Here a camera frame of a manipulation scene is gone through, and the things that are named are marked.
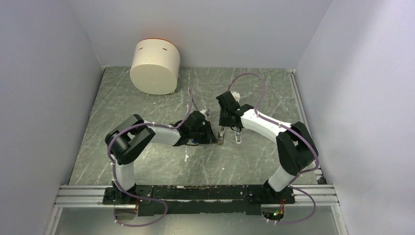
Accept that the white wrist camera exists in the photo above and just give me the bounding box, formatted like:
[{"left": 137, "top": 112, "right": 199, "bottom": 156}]
[
  {"left": 199, "top": 109, "right": 210, "bottom": 119},
  {"left": 231, "top": 91, "right": 240, "bottom": 102}
]

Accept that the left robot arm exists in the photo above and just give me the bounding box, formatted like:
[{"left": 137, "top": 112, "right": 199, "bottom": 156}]
[{"left": 103, "top": 109, "right": 216, "bottom": 205}]

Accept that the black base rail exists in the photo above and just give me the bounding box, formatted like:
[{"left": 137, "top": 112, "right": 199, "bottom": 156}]
[{"left": 102, "top": 185, "right": 295, "bottom": 216}]

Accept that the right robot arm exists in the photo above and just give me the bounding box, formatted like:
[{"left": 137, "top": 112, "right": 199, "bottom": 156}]
[{"left": 216, "top": 91, "right": 318, "bottom": 203}]

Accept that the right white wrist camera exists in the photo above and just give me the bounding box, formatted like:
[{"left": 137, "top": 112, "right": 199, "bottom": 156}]
[{"left": 231, "top": 91, "right": 240, "bottom": 102}]

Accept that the white cylindrical container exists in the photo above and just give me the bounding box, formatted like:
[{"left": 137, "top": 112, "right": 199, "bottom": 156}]
[{"left": 130, "top": 38, "right": 180, "bottom": 95}]

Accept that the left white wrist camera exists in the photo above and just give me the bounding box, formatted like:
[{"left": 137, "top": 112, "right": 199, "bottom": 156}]
[{"left": 199, "top": 109, "right": 210, "bottom": 119}]

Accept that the beige small stapler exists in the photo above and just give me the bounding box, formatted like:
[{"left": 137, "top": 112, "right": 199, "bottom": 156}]
[{"left": 217, "top": 126, "right": 226, "bottom": 145}]

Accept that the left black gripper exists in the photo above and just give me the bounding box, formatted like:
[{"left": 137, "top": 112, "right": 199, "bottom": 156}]
[{"left": 189, "top": 121, "right": 218, "bottom": 143}]

